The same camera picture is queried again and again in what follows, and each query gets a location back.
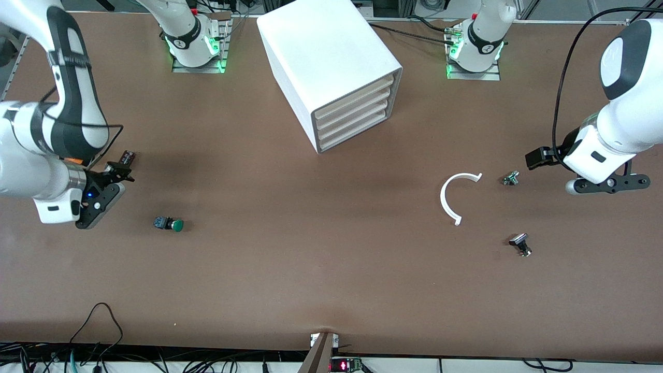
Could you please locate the white lowest cabinet drawer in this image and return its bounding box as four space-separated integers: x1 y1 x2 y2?
318 109 389 153

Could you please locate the white curved plastic arc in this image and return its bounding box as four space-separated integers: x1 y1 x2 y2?
440 173 483 226

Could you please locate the circuit board red light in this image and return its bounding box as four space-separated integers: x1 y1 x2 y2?
329 356 366 373

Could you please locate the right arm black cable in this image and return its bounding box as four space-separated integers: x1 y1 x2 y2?
39 52 125 171

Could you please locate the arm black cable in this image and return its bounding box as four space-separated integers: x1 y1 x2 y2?
552 6 663 164
39 52 125 171

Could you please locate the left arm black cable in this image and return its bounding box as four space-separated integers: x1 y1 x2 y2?
552 6 663 164

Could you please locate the black silver switch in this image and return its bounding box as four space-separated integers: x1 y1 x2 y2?
509 233 532 257

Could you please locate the thin black looped cable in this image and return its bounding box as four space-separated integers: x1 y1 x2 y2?
67 303 125 358

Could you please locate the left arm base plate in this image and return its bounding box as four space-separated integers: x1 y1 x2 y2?
445 21 502 81

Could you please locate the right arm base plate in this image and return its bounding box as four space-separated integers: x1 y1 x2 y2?
172 13 231 74

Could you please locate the black cable on table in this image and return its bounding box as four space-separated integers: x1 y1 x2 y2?
369 23 456 46

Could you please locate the wooden post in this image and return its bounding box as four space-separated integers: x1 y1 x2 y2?
298 332 336 373

